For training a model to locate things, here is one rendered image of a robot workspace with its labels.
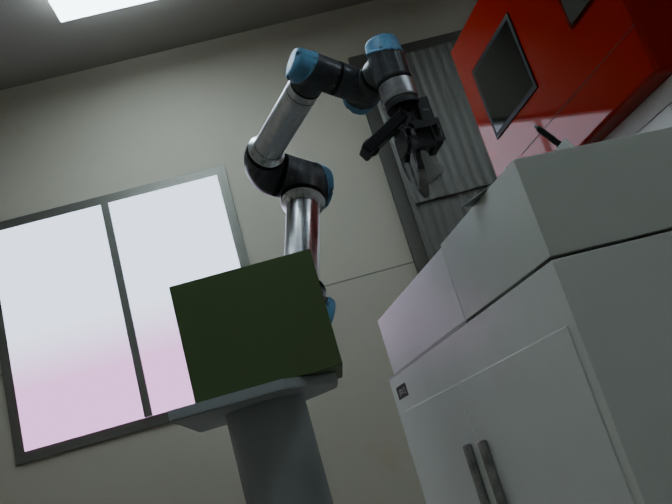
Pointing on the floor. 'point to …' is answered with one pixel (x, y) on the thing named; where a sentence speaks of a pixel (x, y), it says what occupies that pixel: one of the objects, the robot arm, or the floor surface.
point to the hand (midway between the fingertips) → (421, 192)
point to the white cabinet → (553, 388)
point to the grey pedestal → (270, 438)
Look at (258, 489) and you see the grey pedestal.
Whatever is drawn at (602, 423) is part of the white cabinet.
